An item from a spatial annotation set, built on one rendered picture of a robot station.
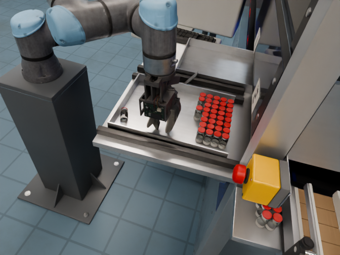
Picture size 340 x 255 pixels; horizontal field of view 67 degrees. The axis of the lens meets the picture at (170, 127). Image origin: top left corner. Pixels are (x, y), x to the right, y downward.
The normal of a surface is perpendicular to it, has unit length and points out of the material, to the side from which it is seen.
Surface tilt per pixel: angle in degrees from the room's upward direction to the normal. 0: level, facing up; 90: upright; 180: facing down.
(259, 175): 0
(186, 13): 90
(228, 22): 90
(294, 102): 90
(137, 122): 0
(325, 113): 90
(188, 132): 0
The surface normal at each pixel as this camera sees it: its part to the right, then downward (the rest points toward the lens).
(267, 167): 0.10, -0.70
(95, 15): 0.54, 0.05
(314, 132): -0.25, 0.68
